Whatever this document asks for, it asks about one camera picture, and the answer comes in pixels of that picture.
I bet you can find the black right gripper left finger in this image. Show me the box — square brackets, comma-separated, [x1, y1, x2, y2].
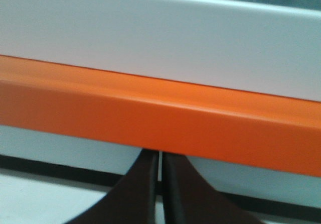
[68, 149, 159, 223]

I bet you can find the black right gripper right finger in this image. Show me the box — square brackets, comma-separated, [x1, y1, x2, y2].
[162, 152, 262, 223]

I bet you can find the orange sash handle bar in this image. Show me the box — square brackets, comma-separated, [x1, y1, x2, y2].
[1, 56, 320, 177]

